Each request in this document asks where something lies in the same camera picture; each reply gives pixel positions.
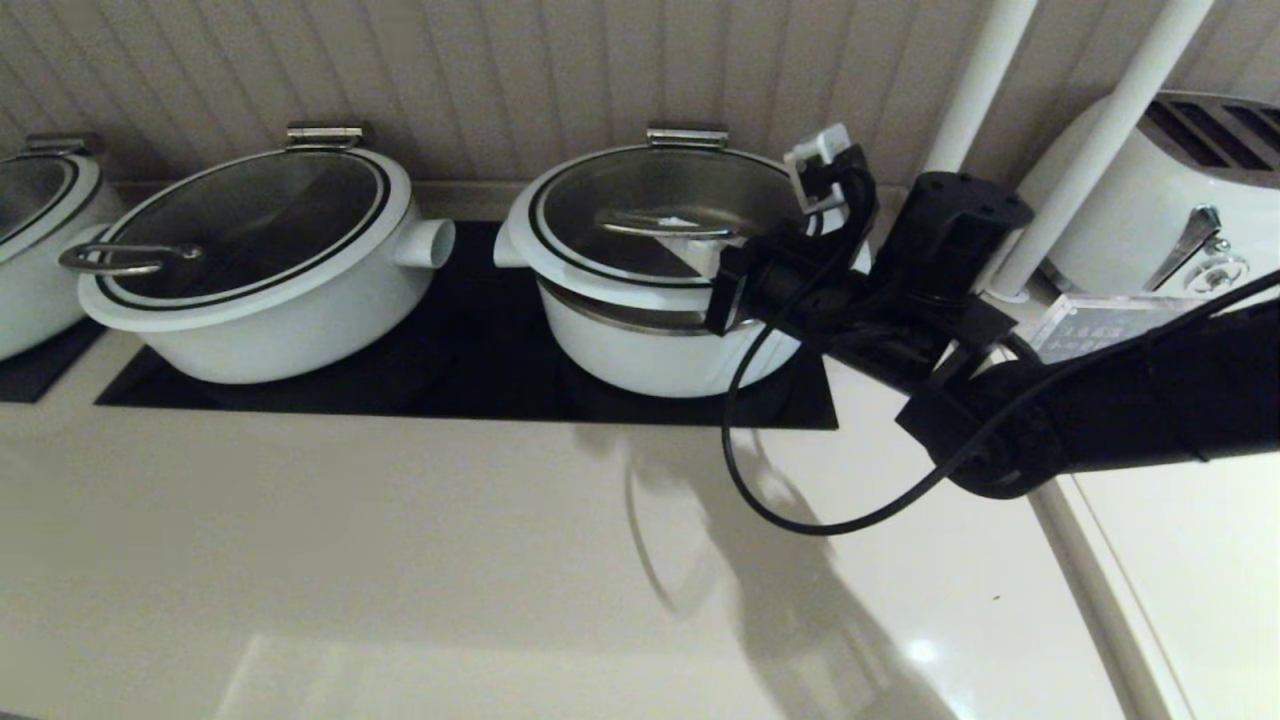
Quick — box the white metal pole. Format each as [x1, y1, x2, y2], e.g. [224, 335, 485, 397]
[985, 0, 1214, 303]
[922, 0, 1039, 179]

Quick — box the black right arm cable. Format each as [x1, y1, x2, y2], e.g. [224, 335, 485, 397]
[722, 150, 1280, 536]

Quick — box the black glass cooktop panel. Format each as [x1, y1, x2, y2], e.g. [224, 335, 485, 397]
[0, 320, 109, 405]
[97, 222, 839, 431]

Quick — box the clear acrylic sign holder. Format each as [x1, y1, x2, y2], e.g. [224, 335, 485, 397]
[1035, 292, 1211, 361]

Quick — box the glass lid white rim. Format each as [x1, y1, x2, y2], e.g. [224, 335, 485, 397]
[58, 150, 416, 331]
[0, 152, 104, 267]
[505, 145, 869, 316]

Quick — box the white toaster chrome lever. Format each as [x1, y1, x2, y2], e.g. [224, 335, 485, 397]
[1012, 92, 1280, 301]

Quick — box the white round cooking pot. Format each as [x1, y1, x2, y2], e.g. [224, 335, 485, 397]
[494, 125, 871, 399]
[78, 122, 458, 386]
[0, 133, 129, 361]

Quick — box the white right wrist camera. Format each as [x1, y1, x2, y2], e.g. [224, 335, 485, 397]
[783, 123, 881, 241]

